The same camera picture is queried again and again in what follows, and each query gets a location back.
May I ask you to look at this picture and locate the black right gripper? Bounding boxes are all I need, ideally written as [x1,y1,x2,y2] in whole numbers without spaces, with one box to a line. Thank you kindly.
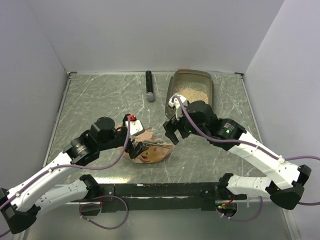
[163,108,208,145]

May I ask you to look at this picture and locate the orange cat litter bag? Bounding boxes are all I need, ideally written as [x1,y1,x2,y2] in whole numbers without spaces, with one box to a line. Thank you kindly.
[122,128,174,164]

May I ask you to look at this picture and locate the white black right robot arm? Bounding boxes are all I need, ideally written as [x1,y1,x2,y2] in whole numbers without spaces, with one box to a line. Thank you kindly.
[163,95,312,210]

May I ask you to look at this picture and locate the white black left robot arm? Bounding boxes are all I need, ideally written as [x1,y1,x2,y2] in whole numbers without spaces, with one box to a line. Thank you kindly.
[0,114,145,234]

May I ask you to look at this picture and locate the beige clean litter pile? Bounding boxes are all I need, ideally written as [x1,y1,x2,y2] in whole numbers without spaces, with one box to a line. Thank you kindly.
[174,87,209,104]

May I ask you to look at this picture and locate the brown plastic litter box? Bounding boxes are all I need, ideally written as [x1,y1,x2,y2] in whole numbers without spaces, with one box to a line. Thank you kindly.
[165,69,214,119]

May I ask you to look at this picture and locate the black microphone with grey head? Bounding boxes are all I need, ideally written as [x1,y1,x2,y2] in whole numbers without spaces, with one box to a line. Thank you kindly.
[145,70,155,103]

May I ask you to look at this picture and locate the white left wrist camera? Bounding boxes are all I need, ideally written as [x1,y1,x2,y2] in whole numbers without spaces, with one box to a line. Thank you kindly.
[124,114,145,138]

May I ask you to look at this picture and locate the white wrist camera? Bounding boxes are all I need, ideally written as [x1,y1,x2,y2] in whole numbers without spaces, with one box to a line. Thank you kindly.
[168,93,188,120]
[124,114,145,138]

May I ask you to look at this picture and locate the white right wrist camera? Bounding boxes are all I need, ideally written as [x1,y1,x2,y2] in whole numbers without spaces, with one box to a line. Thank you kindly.
[168,93,188,120]

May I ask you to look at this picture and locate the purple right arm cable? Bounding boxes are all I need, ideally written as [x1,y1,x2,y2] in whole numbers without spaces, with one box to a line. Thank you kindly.
[172,95,320,223]

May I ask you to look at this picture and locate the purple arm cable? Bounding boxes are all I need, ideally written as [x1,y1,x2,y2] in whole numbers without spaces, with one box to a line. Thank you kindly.
[172,95,320,223]
[0,118,131,237]

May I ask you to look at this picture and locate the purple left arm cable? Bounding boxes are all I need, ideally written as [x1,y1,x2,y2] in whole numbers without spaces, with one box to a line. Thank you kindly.
[0,118,131,237]

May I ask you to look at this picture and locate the aluminium frame rail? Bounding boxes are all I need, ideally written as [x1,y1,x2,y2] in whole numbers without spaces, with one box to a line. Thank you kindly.
[41,71,77,171]

